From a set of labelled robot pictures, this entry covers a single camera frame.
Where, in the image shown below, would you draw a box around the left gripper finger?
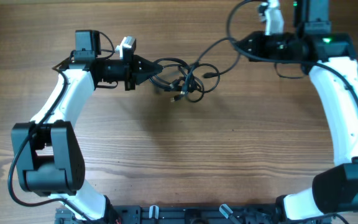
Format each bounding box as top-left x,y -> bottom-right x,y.
135,73 -> 157,85
139,57 -> 163,75

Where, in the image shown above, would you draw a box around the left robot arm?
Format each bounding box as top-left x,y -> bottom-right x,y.
7,30 -> 163,223

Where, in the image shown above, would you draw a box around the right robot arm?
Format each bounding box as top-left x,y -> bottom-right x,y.
232,1 -> 358,223

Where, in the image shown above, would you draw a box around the left camera black cable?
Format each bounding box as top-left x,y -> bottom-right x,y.
7,49 -> 90,222

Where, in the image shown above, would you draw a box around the camera black cable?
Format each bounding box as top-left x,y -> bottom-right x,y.
7,49 -> 90,222
226,0 -> 358,224

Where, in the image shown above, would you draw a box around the right camera black cable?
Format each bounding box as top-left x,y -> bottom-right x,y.
226,0 -> 358,224

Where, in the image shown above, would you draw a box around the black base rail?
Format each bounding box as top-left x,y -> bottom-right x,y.
55,203 -> 332,224

